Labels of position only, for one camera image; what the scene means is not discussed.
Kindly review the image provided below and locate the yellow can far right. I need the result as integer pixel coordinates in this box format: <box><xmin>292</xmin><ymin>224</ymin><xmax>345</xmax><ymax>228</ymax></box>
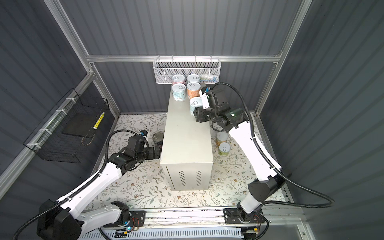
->
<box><xmin>216</xmin><ymin>131</ymin><xmax>228</xmax><ymax>146</ymax></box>

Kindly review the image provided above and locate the black wire wall basket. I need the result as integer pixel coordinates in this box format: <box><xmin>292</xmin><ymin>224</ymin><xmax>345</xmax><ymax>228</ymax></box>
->
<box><xmin>24</xmin><ymin>90</ymin><xmax>109</xmax><ymax>164</ymax></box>

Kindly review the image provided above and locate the green labelled can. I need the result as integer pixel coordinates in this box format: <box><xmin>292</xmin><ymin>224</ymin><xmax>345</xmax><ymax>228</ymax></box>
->
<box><xmin>219</xmin><ymin>142</ymin><xmax>231</xmax><ymax>156</ymax></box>

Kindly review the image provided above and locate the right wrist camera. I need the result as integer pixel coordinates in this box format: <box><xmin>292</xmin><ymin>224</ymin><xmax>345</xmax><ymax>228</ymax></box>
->
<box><xmin>199</xmin><ymin>86</ymin><xmax>212</xmax><ymax>110</ymax></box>

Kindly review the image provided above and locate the teal labelled can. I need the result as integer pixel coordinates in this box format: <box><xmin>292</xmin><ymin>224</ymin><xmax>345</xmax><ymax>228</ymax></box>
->
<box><xmin>187</xmin><ymin>74</ymin><xmax>201</xmax><ymax>83</ymax></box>

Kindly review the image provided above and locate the pink labelled can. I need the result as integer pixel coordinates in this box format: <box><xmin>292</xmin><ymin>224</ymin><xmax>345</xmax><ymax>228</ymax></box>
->
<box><xmin>172</xmin><ymin>74</ymin><xmax>186</xmax><ymax>85</ymax></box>

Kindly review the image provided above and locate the white lidded can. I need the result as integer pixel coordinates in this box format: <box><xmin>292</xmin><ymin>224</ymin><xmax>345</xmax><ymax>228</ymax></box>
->
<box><xmin>189</xmin><ymin>97</ymin><xmax>203</xmax><ymax>116</ymax></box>

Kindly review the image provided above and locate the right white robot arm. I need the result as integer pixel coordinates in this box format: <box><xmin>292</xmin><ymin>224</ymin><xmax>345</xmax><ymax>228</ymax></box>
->
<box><xmin>194</xmin><ymin>83</ymin><xmax>335</xmax><ymax>222</ymax></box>

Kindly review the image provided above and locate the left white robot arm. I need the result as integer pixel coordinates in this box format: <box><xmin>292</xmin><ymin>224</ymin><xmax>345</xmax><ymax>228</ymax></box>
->
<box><xmin>12</xmin><ymin>131</ymin><xmax>161</xmax><ymax>240</ymax></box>

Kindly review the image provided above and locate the light blue labelled can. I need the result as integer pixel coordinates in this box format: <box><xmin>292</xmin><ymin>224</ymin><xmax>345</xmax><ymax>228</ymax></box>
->
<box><xmin>171</xmin><ymin>84</ymin><xmax>186</xmax><ymax>101</ymax></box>

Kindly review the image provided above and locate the yellow marker in basket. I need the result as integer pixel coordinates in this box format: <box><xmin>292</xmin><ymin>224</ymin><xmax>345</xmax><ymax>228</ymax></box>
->
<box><xmin>93</xmin><ymin>112</ymin><xmax>105</xmax><ymax>130</ymax></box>

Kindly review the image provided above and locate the dark bare-lid tin can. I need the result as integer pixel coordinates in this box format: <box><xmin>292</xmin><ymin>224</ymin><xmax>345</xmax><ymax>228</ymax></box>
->
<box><xmin>152</xmin><ymin>132</ymin><xmax>164</xmax><ymax>148</ymax></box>

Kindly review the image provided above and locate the white wire mesh basket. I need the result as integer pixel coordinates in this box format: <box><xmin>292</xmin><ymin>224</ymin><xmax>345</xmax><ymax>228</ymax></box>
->
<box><xmin>153</xmin><ymin>59</ymin><xmax>222</xmax><ymax>84</ymax></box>

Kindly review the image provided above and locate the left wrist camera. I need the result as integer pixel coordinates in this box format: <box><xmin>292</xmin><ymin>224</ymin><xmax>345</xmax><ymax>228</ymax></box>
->
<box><xmin>140</xmin><ymin>130</ymin><xmax>149</xmax><ymax>138</ymax></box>

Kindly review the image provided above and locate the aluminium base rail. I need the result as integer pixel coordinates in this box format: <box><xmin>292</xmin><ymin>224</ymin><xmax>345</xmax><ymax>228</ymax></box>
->
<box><xmin>64</xmin><ymin>205</ymin><xmax>304</xmax><ymax>232</ymax></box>

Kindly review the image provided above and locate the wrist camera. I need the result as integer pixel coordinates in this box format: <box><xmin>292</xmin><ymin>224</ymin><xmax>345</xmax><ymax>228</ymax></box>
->
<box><xmin>199</xmin><ymin>86</ymin><xmax>212</xmax><ymax>110</ymax></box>
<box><xmin>140</xmin><ymin>130</ymin><xmax>149</xmax><ymax>138</ymax></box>

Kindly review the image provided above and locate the white metal cabinet counter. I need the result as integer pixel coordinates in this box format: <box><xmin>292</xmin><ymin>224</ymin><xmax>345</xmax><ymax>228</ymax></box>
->
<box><xmin>160</xmin><ymin>91</ymin><xmax>214</xmax><ymax>191</ymax></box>

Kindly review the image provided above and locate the orange labelled can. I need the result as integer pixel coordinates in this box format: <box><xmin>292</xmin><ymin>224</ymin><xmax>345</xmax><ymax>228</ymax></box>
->
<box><xmin>187</xmin><ymin>82</ymin><xmax>201</xmax><ymax>99</ymax></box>

